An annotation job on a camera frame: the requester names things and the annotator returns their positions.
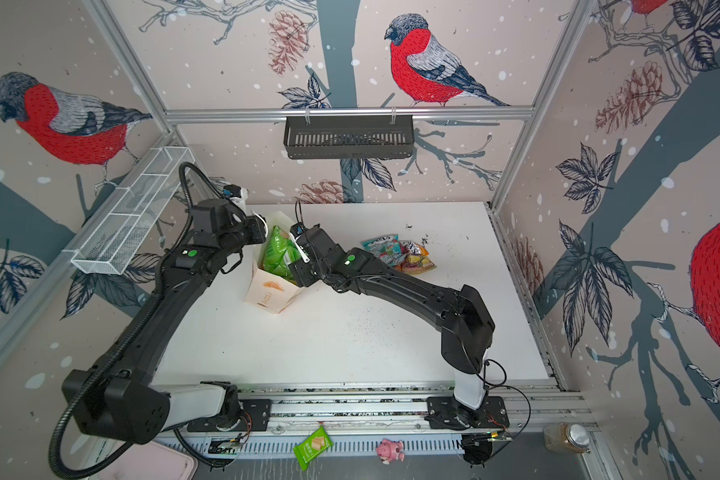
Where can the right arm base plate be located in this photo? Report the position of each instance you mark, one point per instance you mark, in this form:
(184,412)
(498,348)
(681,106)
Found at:
(446,413)

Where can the white wire mesh basket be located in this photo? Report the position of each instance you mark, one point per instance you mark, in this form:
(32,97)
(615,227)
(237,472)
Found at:
(138,205)

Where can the pink pig toy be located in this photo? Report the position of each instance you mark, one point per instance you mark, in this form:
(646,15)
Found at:
(389,451)

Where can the teal Fox's candy bag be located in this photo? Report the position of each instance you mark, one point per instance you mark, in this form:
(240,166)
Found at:
(387,248)

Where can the aluminium horizontal frame bar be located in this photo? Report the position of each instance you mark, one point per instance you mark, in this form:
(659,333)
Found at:
(467,113)

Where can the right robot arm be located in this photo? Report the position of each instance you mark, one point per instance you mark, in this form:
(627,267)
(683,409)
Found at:
(460,316)

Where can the green snack packet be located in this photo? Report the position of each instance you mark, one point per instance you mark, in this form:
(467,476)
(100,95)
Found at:
(279,253)
(312,447)

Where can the glass jar with lid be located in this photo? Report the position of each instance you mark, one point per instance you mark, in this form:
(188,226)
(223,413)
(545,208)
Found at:
(567,438)

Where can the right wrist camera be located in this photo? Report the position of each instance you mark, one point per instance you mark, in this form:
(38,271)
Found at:
(296,232)

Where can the pink tray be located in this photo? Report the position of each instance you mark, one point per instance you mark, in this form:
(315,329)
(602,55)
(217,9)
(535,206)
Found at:
(152,461)

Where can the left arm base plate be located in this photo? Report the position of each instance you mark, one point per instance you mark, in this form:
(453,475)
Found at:
(251,415)

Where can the black hanging metal shelf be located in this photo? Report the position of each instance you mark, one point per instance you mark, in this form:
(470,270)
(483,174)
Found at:
(349,137)

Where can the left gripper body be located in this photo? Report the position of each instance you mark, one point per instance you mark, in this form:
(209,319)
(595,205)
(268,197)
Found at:
(243,234)

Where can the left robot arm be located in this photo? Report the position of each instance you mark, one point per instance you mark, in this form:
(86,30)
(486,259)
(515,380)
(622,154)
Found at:
(115,398)

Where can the aluminium rail frame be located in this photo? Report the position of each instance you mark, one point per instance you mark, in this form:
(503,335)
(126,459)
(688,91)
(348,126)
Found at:
(358,416)

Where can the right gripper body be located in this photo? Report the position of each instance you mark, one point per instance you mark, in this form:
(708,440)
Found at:
(311,271)

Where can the beige paper bag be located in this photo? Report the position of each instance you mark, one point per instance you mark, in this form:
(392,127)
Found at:
(272,293)

